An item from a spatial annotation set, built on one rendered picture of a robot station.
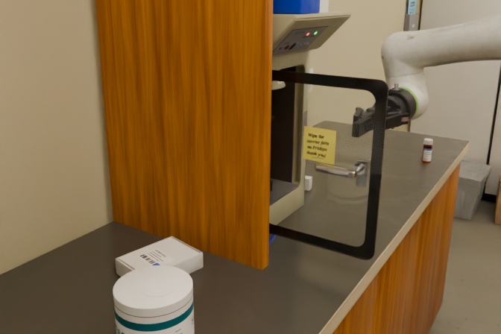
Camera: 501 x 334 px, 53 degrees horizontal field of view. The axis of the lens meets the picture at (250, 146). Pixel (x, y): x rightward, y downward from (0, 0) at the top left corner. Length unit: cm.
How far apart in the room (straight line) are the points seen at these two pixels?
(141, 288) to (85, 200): 61
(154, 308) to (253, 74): 51
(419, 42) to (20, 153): 100
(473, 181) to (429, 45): 260
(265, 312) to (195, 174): 37
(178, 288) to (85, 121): 66
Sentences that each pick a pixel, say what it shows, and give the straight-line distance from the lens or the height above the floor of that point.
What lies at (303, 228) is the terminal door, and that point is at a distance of 120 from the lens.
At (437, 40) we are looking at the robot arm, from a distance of 132.
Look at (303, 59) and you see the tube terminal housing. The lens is 140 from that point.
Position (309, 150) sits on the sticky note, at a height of 122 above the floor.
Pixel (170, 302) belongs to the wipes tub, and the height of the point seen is 109.
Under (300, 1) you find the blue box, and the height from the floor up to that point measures 154.
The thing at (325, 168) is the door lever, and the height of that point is 120.
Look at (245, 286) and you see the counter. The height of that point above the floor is 94.
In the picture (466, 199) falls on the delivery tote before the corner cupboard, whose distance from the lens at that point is 394.
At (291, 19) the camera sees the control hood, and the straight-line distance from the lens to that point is 109.
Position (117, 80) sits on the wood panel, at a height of 134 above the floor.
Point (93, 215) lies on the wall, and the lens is 147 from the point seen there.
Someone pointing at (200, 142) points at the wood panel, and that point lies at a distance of 118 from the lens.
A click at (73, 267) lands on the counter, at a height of 94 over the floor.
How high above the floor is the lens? 155
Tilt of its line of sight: 17 degrees down
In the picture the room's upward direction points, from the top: straight up
